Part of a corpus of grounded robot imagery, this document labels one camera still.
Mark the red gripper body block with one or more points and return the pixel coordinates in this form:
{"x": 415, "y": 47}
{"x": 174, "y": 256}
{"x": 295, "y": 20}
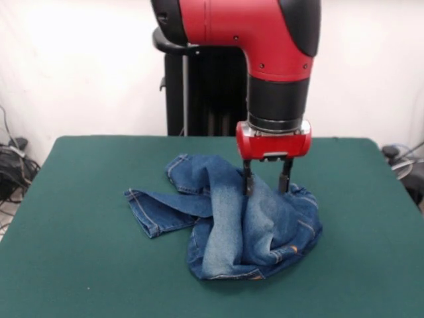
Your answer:
{"x": 275, "y": 144}

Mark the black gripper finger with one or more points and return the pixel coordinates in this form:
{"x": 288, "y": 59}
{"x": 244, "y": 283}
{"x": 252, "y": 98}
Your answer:
{"x": 285, "y": 180}
{"x": 249, "y": 185}

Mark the blue denim jeans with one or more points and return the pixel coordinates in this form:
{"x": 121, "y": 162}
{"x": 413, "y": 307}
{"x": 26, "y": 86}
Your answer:
{"x": 232, "y": 225}

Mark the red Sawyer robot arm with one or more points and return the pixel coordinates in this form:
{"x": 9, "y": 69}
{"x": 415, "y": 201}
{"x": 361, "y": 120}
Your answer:
{"x": 232, "y": 23}

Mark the dark green table cloth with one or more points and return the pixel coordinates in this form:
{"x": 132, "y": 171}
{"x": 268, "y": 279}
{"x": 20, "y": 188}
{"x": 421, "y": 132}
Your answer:
{"x": 99, "y": 265}

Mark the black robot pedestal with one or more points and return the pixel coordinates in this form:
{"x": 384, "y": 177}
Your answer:
{"x": 205, "y": 92}

